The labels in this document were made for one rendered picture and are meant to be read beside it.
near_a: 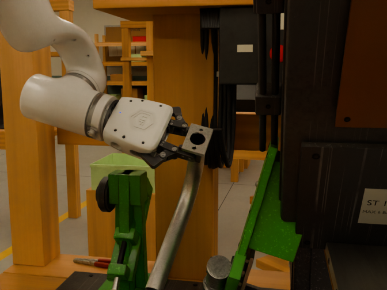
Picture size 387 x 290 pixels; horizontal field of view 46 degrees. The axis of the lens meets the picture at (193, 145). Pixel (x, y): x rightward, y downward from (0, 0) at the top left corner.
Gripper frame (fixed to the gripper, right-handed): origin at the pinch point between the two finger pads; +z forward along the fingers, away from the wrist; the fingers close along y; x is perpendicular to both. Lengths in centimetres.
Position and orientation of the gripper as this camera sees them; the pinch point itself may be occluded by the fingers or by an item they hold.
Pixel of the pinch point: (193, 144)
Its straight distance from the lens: 80.0
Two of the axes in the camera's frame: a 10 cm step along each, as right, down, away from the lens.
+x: -0.4, 5.4, 8.4
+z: 9.5, 2.9, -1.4
